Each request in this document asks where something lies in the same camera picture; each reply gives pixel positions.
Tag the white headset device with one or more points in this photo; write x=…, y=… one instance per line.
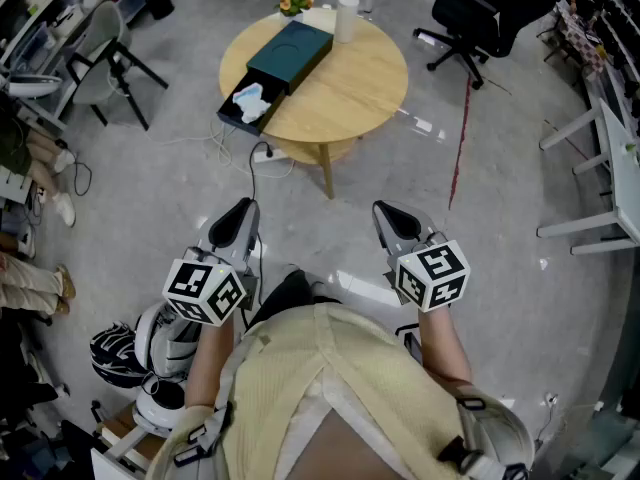
x=165, y=363

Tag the white and blue item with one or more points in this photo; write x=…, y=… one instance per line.
x=251, y=102

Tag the black and white helmet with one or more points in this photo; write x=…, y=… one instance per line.
x=117, y=355

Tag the white power strip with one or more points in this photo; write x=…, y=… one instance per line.
x=270, y=156

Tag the black waste bin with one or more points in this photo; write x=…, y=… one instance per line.
x=161, y=5

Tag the person's right forearm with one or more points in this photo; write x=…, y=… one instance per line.
x=442, y=343

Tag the dark green drawer box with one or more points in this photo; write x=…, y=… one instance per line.
x=292, y=53

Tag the person's black trouser leg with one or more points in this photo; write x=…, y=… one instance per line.
x=290, y=293

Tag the grey chair with black legs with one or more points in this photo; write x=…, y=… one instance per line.
x=102, y=53

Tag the orange flowers in pot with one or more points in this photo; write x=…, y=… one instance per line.
x=295, y=3

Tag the white oval stool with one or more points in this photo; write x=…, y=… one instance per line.
x=32, y=85

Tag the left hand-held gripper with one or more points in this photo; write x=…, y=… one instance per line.
x=200, y=288

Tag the shelf with black items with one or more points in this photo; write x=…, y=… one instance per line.
x=622, y=43

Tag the black office chair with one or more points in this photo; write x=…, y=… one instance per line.
x=467, y=13

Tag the checkered cloth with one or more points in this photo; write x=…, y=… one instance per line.
x=582, y=43

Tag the person's cream knit cardigan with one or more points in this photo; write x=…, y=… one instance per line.
x=330, y=388

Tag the person's left forearm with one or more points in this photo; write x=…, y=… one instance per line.
x=210, y=363

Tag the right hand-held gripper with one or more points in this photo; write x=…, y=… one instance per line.
x=435, y=275

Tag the round wooden table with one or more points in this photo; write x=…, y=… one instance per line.
x=350, y=93

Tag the white frame table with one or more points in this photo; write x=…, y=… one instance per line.
x=622, y=168

